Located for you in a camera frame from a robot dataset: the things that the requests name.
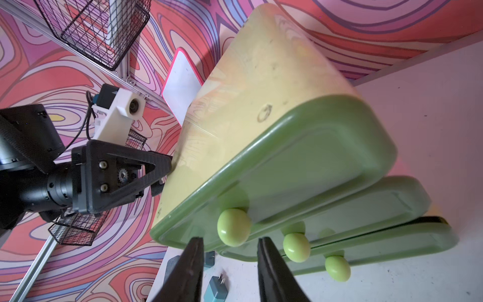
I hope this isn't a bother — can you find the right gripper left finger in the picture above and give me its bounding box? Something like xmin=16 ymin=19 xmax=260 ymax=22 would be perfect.
xmin=152 ymin=237 xmax=205 ymax=301

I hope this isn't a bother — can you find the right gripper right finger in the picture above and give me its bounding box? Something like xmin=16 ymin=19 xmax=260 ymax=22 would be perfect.
xmin=257 ymin=237 xmax=309 ymax=301

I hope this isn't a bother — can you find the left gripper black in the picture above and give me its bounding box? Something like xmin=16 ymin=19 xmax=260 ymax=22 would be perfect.
xmin=71 ymin=140 xmax=172 ymax=215

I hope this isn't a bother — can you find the teal plug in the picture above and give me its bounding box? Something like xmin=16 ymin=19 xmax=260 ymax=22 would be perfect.
xmin=204 ymin=251 xmax=216 ymax=269
xmin=203 ymin=274 xmax=228 ymax=302

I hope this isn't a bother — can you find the yellow green drawer cabinet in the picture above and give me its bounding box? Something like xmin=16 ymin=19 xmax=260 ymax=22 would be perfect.
xmin=150 ymin=3 xmax=459 ymax=276

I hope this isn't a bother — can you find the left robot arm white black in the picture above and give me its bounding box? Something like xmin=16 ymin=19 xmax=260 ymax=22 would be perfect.
xmin=1 ymin=104 xmax=172 ymax=232

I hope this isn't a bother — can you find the grey felt eraser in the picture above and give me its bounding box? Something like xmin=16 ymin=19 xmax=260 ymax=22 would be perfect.
xmin=164 ymin=255 xmax=180 ymax=283

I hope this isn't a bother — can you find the pink framed whiteboard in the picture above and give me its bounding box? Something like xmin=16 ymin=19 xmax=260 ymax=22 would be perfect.
xmin=162 ymin=47 xmax=204 ymax=127

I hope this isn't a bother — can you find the left black wire basket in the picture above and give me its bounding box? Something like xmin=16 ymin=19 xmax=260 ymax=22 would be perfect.
xmin=49 ymin=129 xmax=147 ymax=246

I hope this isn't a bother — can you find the black wire basket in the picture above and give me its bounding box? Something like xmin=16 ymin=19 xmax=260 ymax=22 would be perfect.
xmin=49 ymin=129 xmax=147 ymax=246
xmin=35 ymin=0 xmax=151 ymax=71

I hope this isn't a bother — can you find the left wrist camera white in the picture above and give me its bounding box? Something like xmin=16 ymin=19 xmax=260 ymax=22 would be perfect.
xmin=92 ymin=84 xmax=146 ymax=146

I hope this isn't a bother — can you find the back black wire basket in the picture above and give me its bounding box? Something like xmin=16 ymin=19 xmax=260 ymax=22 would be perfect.
xmin=35 ymin=0 xmax=151 ymax=71

